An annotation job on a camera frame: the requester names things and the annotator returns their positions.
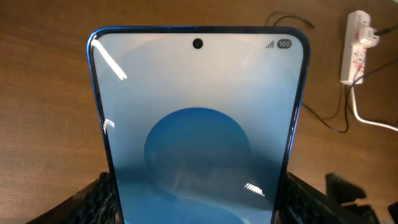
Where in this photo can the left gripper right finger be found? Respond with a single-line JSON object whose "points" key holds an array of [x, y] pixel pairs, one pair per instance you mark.
{"points": [[300, 203]]}

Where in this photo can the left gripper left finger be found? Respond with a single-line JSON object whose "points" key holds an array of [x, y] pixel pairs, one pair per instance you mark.
{"points": [[95, 204]]}

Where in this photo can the blue Galaxy smartphone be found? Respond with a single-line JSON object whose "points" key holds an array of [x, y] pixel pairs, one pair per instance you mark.
{"points": [[198, 121]]}

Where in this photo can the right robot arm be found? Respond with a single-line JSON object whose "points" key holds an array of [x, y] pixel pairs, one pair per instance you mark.
{"points": [[345, 194]]}

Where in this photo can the white charger adapter plug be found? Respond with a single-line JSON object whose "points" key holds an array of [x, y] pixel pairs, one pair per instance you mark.
{"points": [[368, 37]]}

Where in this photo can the white power strip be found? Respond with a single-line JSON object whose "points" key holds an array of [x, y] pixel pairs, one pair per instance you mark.
{"points": [[354, 50]]}

